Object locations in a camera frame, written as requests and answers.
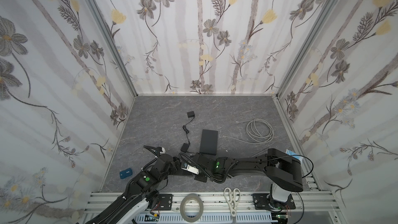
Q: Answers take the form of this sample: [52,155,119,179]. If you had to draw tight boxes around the black power adapter with cable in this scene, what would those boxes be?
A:
[180,143,190,153]

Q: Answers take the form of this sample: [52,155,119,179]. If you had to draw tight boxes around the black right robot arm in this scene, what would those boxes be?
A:
[179,148,306,212]

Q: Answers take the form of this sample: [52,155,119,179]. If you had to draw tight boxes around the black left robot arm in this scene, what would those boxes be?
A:
[87,146,183,224]

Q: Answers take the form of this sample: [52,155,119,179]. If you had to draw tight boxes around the clear tape roll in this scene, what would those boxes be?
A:
[179,194,204,224]

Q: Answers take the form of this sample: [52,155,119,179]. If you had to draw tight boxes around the small blue box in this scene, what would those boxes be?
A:
[119,168,133,179]

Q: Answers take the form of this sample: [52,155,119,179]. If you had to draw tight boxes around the blue face mask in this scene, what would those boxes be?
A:
[285,149,303,162]

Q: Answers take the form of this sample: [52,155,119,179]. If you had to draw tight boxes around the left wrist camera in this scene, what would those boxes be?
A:
[156,147,166,155]

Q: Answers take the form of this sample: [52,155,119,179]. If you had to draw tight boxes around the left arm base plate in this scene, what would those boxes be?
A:
[147,194,173,211]

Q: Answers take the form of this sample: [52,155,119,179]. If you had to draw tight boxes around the white handled scissors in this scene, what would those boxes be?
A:
[223,187,241,218]

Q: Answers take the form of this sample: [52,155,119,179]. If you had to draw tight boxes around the coiled grey ethernet cable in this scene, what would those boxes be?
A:
[222,118,275,145]

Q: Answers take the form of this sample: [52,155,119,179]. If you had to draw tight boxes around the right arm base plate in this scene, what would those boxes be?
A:
[252,194,296,212]

